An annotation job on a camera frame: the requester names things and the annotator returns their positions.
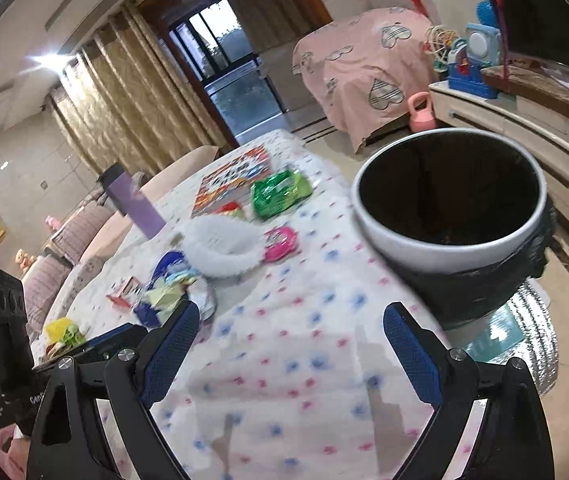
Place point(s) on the blue toy machine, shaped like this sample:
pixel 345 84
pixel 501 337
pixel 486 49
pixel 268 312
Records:
pixel 474 60

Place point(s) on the white fluffy wrapper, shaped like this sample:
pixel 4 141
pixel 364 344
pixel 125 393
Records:
pixel 224 260

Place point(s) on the white dotted tablecloth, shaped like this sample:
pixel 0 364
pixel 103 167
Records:
pixel 289 360

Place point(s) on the green crushed can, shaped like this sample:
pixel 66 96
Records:
pixel 279 192

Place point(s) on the white rimmed black trash bin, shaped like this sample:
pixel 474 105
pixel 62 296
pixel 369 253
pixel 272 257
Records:
pixel 394 242

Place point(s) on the colourful printed snack box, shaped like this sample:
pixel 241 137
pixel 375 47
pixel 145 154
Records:
pixel 229 180

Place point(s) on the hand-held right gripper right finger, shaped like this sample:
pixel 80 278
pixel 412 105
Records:
pixel 414 355

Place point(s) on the silver foil wrapper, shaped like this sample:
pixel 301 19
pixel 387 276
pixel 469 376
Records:
pixel 203 297

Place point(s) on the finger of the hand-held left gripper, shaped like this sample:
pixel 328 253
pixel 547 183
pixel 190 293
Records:
pixel 109 341

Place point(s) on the beige sofa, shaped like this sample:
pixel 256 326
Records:
pixel 184 170

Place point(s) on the pink heart print cover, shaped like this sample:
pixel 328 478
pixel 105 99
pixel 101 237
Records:
pixel 354 70

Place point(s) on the bead maze toy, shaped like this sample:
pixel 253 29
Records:
pixel 439 45

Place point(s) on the small red packet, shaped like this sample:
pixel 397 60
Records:
pixel 227 208

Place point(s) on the purple bottle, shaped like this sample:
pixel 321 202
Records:
pixel 139 205

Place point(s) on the teal cardboard box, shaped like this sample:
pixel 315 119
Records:
pixel 494 332

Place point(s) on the silver foil mat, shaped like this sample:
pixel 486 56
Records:
pixel 539 340

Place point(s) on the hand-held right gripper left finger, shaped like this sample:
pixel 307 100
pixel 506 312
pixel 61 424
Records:
pixel 169 350

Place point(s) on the golden curtain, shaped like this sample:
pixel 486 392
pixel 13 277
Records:
pixel 114 90

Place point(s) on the striped cushion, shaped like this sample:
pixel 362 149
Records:
pixel 87 232

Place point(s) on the small teddy toy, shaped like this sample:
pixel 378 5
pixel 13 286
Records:
pixel 24 261

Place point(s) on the pink round packet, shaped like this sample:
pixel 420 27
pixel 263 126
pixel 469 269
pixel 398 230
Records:
pixel 280 244

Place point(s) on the cream television cabinet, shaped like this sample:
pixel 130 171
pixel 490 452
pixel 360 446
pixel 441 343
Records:
pixel 514 135

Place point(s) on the pink kettlebell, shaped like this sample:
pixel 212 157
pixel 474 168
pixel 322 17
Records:
pixel 423 117

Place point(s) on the blue spiky ball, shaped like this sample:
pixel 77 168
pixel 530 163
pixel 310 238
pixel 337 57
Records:
pixel 485 12

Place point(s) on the blue and yellow wrapper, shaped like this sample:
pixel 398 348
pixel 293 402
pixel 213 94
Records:
pixel 164 292

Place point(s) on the thin red pole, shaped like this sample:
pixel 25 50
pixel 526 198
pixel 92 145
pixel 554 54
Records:
pixel 499 35

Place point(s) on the sliding glass door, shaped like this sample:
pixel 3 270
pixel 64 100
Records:
pixel 234 90

